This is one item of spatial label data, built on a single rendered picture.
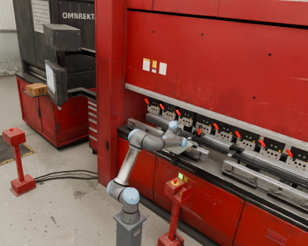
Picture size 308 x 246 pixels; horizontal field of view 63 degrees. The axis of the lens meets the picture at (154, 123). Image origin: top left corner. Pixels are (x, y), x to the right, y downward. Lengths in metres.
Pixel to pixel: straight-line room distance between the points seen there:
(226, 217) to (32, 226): 1.98
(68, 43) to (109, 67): 0.46
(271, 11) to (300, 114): 0.73
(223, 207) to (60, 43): 2.10
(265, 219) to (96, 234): 1.66
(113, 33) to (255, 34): 1.32
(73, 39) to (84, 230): 1.93
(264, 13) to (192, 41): 0.61
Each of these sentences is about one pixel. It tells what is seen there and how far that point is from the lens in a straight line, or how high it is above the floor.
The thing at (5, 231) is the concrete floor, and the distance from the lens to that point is 3.18.
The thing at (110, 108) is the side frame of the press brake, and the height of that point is 1.15.
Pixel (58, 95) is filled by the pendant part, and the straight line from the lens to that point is 2.63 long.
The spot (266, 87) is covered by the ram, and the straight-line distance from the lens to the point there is 2.07.
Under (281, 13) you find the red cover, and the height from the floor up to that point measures 2.22.
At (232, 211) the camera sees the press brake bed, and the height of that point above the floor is 0.61.
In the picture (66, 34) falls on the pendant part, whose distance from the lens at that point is 2.55.
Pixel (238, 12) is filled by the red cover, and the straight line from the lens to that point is 2.10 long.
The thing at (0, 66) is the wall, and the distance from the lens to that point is 8.63.
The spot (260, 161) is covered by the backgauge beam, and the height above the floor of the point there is 0.97.
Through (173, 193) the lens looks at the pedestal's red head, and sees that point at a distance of 2.30.
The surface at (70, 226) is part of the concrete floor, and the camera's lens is 3.04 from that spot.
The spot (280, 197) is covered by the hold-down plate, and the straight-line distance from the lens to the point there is 2.31.
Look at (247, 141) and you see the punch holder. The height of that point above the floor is 1.25.
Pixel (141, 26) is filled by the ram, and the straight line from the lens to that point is 2.63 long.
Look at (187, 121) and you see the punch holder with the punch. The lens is 2.43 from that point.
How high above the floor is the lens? 2.19
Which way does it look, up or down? 25 degrees down
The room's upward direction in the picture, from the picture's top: 5 degrees clockwise
